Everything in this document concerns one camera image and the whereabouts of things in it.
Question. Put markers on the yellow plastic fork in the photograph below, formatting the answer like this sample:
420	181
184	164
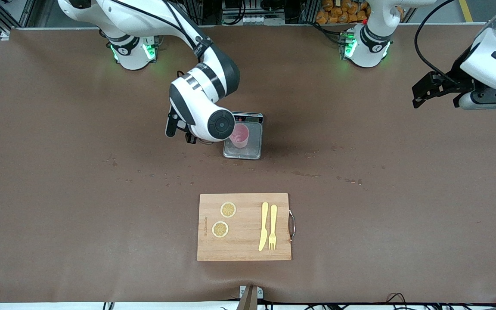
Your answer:
273	224

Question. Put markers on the brown table mat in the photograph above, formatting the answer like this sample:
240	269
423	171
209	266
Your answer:
101	241

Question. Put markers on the silver digital kitchen scale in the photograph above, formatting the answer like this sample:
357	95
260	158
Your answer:
254	148

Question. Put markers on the yellow plastic knife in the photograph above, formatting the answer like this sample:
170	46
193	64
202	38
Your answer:
264	228

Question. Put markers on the white power strip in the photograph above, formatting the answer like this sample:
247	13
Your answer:
162	9

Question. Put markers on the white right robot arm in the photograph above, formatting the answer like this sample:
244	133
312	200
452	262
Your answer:
192	103

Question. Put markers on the metal table edge bracket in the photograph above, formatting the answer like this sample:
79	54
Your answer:
250	297

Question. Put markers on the lemon slice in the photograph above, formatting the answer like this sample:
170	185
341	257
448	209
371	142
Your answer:
220	229
228	209

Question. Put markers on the orange snack pile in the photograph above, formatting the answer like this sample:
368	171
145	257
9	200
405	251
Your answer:
338	12

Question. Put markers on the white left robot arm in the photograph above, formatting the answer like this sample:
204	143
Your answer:
368	47

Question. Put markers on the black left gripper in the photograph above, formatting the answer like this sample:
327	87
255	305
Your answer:
455	75

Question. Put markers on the wooden cutting board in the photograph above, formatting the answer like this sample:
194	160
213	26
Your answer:
243	241

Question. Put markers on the pink plastic cup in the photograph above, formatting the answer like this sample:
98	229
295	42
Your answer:
243	137

